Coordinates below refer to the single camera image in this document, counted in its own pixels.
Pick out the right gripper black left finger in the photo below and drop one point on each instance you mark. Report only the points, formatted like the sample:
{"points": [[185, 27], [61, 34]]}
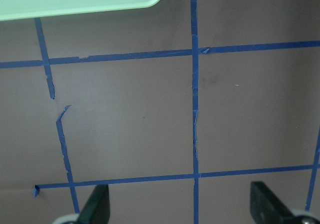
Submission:
{"points": [[97, 208]]}

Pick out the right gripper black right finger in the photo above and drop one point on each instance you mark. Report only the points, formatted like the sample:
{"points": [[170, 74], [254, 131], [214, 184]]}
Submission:
{"points": [[266, 207]]}

